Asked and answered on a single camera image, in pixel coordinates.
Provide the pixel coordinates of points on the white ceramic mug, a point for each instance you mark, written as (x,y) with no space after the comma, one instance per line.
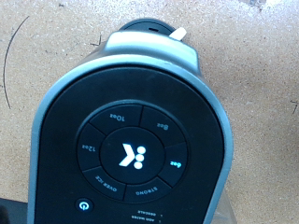
(178,33)

